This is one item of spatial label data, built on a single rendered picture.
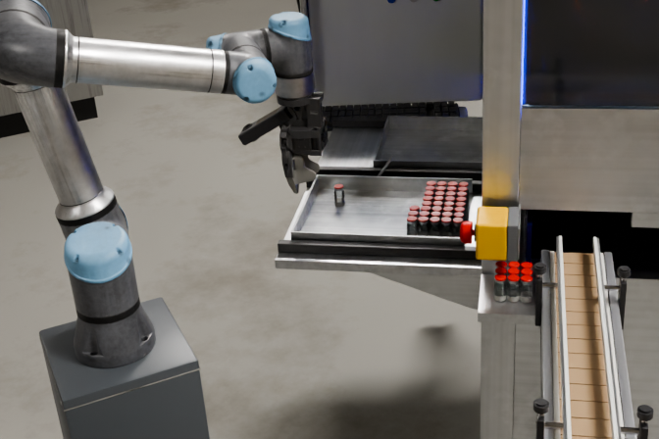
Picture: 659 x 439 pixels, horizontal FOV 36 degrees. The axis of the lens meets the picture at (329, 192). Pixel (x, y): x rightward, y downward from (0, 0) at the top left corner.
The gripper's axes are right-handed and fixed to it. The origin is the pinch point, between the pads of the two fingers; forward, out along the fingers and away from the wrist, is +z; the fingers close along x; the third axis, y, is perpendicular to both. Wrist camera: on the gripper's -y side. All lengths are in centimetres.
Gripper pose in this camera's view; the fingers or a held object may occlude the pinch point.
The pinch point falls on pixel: (292, 186)
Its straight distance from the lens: 200.8
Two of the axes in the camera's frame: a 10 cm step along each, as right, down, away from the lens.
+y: 9.8, 0.3, -1.9
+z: 0.6, 8.9, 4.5
